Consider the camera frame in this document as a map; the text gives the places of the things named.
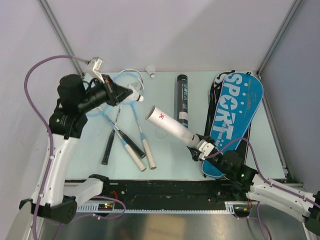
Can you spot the white shuttlecock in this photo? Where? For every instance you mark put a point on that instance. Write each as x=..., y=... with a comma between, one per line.
x=151, y=69
x=137, y=93

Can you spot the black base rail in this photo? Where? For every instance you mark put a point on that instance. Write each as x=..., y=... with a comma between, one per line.
x=159, y=194

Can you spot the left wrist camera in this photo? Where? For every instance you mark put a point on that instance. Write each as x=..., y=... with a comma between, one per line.
x=94, y=66

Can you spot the black shuttlecock tube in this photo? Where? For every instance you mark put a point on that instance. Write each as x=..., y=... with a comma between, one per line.
x=181, y=100

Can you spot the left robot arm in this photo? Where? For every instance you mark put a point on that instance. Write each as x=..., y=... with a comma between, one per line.
x=65, y=128

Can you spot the blue racket bag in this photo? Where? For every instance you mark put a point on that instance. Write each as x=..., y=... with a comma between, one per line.
x=240, y=97

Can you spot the white shuttlecock tube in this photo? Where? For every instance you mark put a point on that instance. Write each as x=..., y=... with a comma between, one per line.
x=164, y=121

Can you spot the blue racket white grip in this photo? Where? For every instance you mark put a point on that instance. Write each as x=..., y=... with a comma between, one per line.
x=125, y=78

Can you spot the transparent tube cap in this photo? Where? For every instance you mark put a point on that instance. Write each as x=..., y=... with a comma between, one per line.
x=161, y=134

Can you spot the white cable duct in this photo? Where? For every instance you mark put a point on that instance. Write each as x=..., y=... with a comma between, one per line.
x=93, y=208

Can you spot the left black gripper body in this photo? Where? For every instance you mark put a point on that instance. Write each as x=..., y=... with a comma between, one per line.
x=109, y=91

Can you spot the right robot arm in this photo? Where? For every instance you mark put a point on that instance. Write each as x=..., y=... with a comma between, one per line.
x=250, y=182

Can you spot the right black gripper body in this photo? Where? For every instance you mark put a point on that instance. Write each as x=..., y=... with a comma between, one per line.
x=195, y=157

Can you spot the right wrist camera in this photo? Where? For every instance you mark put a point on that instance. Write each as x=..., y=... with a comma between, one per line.
x=205, y=148

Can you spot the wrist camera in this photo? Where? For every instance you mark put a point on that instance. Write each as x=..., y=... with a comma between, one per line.
x=94, y=66
x=205, y=148

